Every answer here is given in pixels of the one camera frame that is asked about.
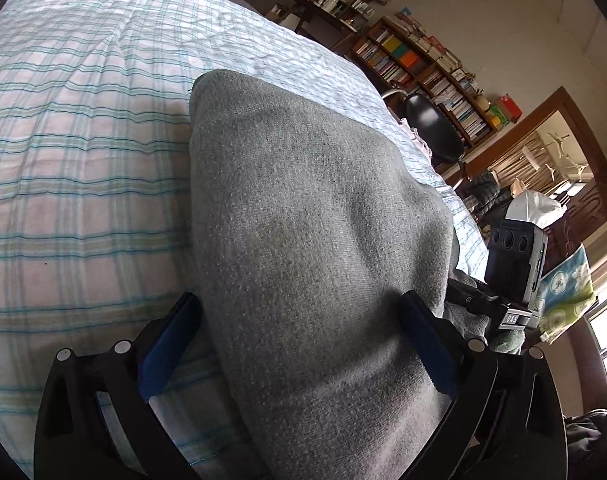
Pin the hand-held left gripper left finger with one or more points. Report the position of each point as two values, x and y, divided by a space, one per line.
168 350

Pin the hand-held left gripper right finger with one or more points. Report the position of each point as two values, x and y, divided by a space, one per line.
428 350

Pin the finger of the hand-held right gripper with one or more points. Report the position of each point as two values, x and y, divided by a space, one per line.
471 294

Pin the grey pants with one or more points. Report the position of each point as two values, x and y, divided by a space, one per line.
308 235

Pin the person's right hand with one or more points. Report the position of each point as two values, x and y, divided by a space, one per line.
508 342

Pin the green patterned cloth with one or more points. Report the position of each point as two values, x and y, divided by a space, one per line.
566 295

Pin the white plastic bag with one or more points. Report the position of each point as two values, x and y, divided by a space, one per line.
533 207

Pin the dark padded jacket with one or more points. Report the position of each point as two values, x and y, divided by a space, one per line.
486 192

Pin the white cloth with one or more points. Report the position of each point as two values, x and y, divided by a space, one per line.
417 141

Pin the black chair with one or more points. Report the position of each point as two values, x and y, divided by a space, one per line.
428 120

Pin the person's dark clothing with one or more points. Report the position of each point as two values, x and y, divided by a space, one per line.
591 445

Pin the wooden bookshelf with books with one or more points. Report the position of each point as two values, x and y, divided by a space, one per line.
418 67

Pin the plaid bed sheet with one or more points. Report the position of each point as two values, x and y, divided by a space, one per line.
83 135

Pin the wooden shelf with bottles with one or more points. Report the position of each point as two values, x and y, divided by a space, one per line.
333 5

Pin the wooden door frame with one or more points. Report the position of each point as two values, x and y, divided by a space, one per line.
526 127

